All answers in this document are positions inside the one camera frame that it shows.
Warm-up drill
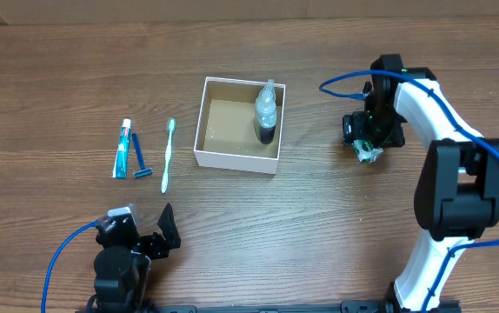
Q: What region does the green soap packet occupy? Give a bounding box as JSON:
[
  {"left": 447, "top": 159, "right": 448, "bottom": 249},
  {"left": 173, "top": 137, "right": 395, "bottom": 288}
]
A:
[{"left": 352, "top": 140, "right": 383, "bottom": 163}]

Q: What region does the teal toothpaste tube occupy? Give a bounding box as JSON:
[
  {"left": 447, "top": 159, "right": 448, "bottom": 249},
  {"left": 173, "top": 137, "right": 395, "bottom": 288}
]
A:
[{"left": 112, "top": 118, "right": 131, "bottom": 179}]

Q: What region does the clear bottle dark liquid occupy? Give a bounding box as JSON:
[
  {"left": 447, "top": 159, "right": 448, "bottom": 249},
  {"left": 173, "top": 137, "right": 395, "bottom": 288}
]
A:
[{"left": 254, "top": 79, "right": 277, "bottom": 144}]

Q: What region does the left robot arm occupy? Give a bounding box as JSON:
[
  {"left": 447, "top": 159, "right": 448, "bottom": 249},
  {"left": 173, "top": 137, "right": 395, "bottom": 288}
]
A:
[{"left": 86, "top": 203, "right": 181, "bottom": 312}]

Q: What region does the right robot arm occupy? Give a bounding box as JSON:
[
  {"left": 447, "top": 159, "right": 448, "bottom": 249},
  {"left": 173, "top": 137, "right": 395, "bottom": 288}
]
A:
[{"left": 343, "top": 54, "right": 499, "bottom": 312}]

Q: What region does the green white toothbrush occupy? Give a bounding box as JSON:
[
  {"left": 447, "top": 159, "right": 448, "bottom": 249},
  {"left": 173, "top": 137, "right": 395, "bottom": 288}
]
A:
[{"left": 161, "top": 118, "right": 176, "bottom": 194}]

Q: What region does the blue disposable razor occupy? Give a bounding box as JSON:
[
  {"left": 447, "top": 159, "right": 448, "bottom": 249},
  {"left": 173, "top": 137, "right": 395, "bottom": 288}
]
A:
[{"left": 132, "top": 133, "right": 153, "bottom": 179}]

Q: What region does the white cardboard box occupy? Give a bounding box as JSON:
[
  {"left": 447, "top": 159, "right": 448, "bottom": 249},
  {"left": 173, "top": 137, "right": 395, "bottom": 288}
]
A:
[{"left": 193, "top": 77, "right": 286, "bottom": 175}]

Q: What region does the right blue cable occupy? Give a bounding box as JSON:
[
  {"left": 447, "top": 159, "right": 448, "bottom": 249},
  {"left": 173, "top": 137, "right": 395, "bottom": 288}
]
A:
[{"left": 318, "top": 69, "right": 499, "bottom": 313}]

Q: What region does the blue cable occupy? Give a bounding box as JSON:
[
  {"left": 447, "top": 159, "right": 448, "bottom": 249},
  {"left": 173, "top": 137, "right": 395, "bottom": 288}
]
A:
[
  {"left": 318, "top": 69, "right": 499, "bottom": 313},
  {"left": 40, "top": 219, "right": 102, "bottom": 313}
]

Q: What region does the left blue cable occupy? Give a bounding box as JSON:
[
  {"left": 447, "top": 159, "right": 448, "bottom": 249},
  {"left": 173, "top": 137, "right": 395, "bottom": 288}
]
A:
[{"left": 40, "top": 219, "right": 102, "bottom": 313}]

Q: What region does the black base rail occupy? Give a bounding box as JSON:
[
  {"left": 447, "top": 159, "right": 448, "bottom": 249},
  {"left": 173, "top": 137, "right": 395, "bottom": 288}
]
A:
[{"left": 136, "top": 300, "right": 410, "bottom": 313}]

